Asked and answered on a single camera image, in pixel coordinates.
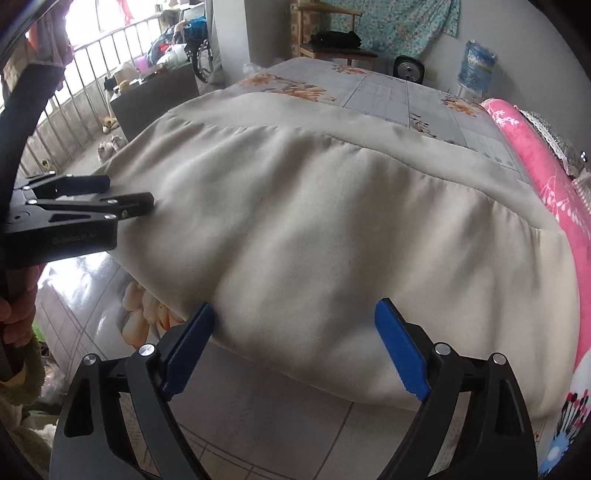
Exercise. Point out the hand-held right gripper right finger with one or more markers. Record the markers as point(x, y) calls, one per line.
point(401, 350)

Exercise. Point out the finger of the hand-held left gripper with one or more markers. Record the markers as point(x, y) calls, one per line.
point(74, 185)
point(129, 205)

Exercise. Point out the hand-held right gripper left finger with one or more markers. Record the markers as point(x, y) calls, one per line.
point(187, 355)

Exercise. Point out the cream zip jacket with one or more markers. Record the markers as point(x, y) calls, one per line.
point(323, 221)

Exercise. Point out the dark hanging clothes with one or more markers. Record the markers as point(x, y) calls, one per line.
point(51, 46)

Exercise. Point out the person's left hand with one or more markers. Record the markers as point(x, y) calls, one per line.
point(21, 323)

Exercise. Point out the tan slippers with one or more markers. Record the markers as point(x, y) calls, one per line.
point(109, 125)

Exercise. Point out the metal railing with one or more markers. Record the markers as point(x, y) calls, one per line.
point(78, 83)

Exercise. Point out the dark grey cabinet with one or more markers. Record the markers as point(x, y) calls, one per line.
point(157, 101)

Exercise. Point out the pink cup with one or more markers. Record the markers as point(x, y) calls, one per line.
point(141, 64)

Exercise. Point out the wheelchair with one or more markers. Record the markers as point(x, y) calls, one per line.
point(198, 46)

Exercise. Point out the white green fleece robe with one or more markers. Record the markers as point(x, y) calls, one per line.
point(23, 434)

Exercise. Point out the white plastic bag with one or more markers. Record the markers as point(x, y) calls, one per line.
point(254, 68)

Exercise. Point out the pink floral blanket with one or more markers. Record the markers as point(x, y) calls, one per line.
point(563, 207)

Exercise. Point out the grey lace-edged pillow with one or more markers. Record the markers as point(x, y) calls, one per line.
point(554, 138)

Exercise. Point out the wooden chair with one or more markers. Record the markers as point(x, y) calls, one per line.
point(341, 53)

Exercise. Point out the black cloth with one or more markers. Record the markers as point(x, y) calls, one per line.
point(334, 39)

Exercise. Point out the white water dispenser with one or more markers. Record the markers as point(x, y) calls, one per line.
point(466, 91)

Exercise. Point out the black small fan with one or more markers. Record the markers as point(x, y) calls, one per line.
point(408, 69)

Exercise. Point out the blue water bottle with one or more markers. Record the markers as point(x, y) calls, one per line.
point(479, 64)

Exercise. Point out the teal floral hanging cloth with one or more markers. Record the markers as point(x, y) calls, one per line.
point(406, 23)

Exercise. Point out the wall socket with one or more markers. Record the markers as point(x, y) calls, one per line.
point(431, 74)

